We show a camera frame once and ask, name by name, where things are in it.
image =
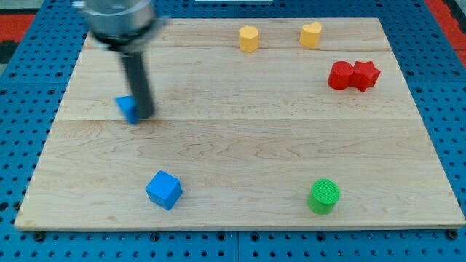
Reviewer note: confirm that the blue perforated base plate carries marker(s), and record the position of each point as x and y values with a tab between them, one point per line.
35	79

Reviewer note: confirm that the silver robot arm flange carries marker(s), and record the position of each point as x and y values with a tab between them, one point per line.
125	26

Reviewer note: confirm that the green cylinder block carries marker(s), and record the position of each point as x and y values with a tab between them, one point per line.
323	196

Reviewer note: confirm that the red star block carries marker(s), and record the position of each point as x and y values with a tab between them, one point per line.
365	75

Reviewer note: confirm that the blue cube block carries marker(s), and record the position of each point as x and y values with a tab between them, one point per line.
164	190

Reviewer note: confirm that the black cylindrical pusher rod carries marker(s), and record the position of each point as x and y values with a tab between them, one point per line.
138	81

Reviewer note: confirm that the blue triangular block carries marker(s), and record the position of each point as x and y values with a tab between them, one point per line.
128	108

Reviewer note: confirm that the yellow hexagon block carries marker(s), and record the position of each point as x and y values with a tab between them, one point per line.
248	38

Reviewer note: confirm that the yellow heart block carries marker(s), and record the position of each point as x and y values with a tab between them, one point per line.
310	34

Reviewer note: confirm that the wooden board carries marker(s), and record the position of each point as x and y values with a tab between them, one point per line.
246	134

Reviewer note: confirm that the red cylinder block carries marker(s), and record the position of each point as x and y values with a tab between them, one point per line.
340	75

